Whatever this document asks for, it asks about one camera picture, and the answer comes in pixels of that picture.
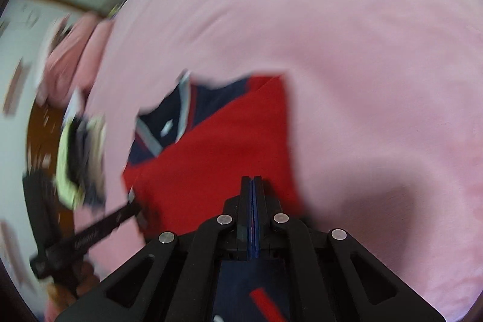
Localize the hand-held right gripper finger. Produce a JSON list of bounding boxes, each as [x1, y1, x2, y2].
[[253, 176, 446, 322], [56, 176, 253, 322]]

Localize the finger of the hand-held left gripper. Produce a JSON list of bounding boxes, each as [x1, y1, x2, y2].
[[74, 201, 143, 252]]

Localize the red and navy shirt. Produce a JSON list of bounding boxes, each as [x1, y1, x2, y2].
[[121, 70, 307, 322]]

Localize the person's left hand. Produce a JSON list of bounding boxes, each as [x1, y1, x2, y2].
[[47, 260, 102, 311]]

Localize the brown wooden headboard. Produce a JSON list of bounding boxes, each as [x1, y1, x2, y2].
[[27, 101, 78, 232]]

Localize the pink pillow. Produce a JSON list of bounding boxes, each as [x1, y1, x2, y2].
[[37, 12, 114, 108]]

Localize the pink bed sheet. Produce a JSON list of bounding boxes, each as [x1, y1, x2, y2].
[[73, 0, 483, 322]]

